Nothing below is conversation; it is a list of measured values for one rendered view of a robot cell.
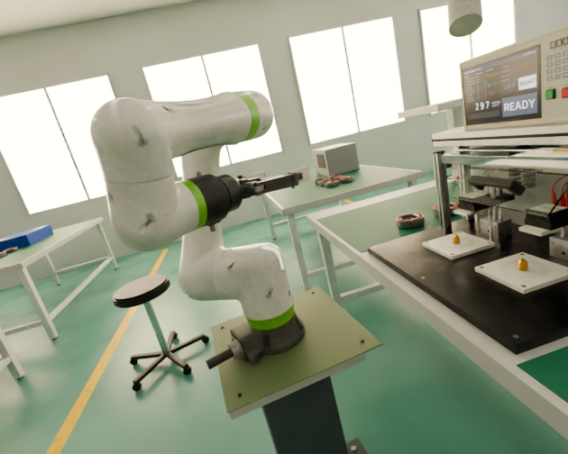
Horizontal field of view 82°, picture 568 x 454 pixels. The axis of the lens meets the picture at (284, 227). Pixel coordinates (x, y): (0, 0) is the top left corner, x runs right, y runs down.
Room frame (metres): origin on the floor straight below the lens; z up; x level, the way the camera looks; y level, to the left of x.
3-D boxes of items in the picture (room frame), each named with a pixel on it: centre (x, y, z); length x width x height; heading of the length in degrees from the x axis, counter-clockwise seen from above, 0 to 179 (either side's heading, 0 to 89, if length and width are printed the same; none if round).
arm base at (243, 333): (0.72, 0.13, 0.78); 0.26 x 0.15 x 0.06; 116
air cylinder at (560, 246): (0.74, -0.70, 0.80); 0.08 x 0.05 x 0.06; 7
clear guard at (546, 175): (0.64, -0.58, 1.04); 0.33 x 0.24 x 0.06; 97
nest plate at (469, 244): (0.96, -0.53, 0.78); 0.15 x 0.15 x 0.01; 7
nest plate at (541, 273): (0.72, -0.56, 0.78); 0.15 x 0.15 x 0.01; 7
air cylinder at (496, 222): (0.98, -0.67, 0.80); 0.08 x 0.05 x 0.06; 7
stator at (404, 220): (1.31, -0.53, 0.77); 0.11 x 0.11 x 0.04
